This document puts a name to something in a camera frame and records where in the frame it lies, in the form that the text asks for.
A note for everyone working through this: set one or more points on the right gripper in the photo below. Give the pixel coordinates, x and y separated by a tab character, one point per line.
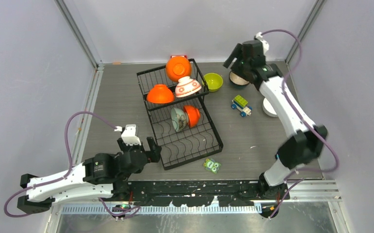
236	53

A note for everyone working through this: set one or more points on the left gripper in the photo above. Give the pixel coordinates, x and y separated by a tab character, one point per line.
154	153

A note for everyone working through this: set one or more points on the yellow green bowl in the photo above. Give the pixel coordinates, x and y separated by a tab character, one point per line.
214	81

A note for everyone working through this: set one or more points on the floral pale green bowl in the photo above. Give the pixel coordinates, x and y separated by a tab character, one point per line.
179	119

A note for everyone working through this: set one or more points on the white ribbed bowl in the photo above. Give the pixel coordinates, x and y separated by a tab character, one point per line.
268	108

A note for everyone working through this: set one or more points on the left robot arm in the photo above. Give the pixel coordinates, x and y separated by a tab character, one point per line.
103	176

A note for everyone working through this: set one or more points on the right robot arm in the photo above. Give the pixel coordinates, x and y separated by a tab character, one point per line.
304	143

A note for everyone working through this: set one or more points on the toy brick car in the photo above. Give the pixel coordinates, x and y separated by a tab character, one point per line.
241	104

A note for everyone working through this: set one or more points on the red toy brick block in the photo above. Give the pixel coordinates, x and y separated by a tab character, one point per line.
184	56

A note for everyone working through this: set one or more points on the green owl number tile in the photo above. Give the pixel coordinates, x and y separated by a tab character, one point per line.
211	165

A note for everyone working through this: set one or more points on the orange bowl lower shelf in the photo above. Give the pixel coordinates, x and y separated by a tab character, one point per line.
193	115

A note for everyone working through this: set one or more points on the orange bowl shelf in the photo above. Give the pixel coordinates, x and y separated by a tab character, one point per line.
193	115
160	94

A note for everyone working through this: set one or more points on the white red patterned bowl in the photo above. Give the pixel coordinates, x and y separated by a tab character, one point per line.
187	86

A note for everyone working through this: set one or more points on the orange bowl top upright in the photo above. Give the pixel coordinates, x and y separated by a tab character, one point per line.
177	68

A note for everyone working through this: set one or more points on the orange bowl upper shelf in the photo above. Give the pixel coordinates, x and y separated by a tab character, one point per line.
160	94

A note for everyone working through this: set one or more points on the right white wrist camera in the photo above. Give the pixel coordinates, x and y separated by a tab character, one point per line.
265	44

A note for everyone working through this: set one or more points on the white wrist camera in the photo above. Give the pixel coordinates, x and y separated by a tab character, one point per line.
129	134
265	44

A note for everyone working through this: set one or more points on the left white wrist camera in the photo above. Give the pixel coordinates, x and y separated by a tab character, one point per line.
129	134

